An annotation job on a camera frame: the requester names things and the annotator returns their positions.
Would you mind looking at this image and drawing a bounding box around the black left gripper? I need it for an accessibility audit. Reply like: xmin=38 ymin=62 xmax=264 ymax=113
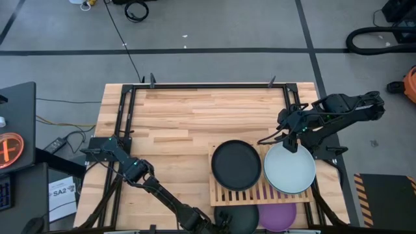
xmin=203 ymin=210 xmax=233 ymax=234

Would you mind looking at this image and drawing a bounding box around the black computer mouse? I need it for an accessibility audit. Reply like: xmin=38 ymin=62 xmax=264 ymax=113
xmin=21 ymin=216 xmax=46 ymax=234

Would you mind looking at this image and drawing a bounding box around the yellow cable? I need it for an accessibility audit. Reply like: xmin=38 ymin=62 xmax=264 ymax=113
xmin=35 ymin=114 xmax=98 ymax=128

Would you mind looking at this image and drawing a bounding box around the dark grey plate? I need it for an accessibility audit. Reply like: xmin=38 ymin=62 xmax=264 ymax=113
xmin=213 ymin=204 xmax=260 ymax=234

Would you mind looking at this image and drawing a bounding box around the thin black cable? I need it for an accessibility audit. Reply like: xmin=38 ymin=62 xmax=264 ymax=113
xmin=35 ymin=98 xmax=102 ymax=105

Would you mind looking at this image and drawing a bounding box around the hazard-striped black platform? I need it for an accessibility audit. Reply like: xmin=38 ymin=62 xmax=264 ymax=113
xmin=353 ymin=172 xmax=416 ymax=228

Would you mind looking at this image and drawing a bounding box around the black vacuum hose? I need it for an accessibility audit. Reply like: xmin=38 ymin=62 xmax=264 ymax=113
xmin=345 ymin=25 xmax=416 ymax=56

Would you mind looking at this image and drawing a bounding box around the orange vacuum cleaner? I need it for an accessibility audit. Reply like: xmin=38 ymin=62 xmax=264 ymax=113
xmin=385 ymin=64 xmax=416 ymax=105

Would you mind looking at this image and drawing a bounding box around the black plate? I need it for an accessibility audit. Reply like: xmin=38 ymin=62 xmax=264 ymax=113
xmin=211 ymin=139 xmax=263 ymax=192

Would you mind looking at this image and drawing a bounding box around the purple plate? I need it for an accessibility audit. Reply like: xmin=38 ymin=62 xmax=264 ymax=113
xmin=257 ymin=191 xmax=298 ymax=233

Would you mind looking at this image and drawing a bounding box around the black desk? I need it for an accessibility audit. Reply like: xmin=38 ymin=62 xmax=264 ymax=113
xmin=0 ymin=81 xmax=36 ymax=176
xmin=0 ymin=162 xmax=49 ymax=234

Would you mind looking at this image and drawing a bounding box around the white SA2 paper sheet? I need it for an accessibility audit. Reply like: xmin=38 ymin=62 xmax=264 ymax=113
xmin=47 ymin=175 xmax=78 ymax=224

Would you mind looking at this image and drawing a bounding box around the coiled black cable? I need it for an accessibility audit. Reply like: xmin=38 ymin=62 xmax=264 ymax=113
xmin=123 ymin=0 xmax=150 ymax=23

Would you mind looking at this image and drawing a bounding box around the long black cable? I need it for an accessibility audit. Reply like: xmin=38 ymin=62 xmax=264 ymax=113
xmin=103 ymin=0 xmax=146 ymax=84

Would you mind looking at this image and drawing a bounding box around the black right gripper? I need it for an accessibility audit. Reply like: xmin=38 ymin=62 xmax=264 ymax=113
xmin=277 ymin=109 xmax=306 ymax=154

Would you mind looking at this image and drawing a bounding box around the black looped gripper cable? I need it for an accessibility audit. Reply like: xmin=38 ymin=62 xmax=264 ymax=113
xmin=256 ymin=126 xmax=289 ymax=146

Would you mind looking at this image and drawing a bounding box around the black metal table frame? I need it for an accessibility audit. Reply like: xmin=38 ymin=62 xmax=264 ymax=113
xmin=74 ymin=83 xmax=351 ymax=234

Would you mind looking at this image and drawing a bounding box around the bamboo slatted shelf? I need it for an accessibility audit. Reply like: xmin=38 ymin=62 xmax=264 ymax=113
xmin=207 ymin=139 xmax=315 ymax=207

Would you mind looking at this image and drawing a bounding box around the black power adapter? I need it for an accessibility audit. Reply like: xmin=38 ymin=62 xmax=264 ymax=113
xmin=43 ymin=137 xmax=68 ymax=155

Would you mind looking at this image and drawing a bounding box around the black equipment case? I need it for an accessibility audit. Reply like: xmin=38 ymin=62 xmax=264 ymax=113
xmin=112 ymin=0 xmax=159 ymax=5

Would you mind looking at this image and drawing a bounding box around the black vacuum unit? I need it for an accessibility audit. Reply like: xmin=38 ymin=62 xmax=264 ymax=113
xmin=380 ymin=0 xmax=416 ymax=45

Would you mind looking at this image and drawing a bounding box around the black keyboard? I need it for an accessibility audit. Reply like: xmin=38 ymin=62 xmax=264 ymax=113
xmin=0 ymin=174 xmax=14 ymax=212

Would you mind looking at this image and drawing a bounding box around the orange round disc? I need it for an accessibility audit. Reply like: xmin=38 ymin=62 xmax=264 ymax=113
xmin=0 ymin=131 xmax=25 ymax=170

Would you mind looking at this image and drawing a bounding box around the light grey plate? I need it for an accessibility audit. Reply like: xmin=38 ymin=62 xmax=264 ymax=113
xmin=263 ymin=142 xmax=317 ymax=193

